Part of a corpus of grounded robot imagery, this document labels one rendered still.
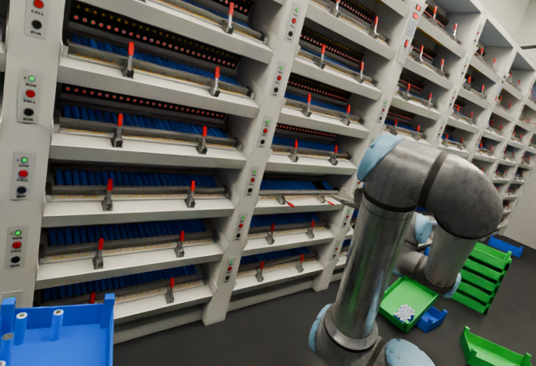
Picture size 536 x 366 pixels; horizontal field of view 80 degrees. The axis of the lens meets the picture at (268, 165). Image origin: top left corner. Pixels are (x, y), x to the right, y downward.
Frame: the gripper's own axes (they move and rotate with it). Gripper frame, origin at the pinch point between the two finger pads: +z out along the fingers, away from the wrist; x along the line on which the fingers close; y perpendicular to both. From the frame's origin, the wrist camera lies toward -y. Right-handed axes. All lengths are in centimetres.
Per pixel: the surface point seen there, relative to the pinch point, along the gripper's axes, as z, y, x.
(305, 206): 16.5, -11.3, -0.1
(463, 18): 21, 105, -100
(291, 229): 23.8, -26.8, -2.7
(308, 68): 15, 47, 22
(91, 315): -11, -23, 92
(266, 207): 16.5, -11.2, 23.6
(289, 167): 16.4, 6.9, 16.5
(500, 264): -36, -32, -129
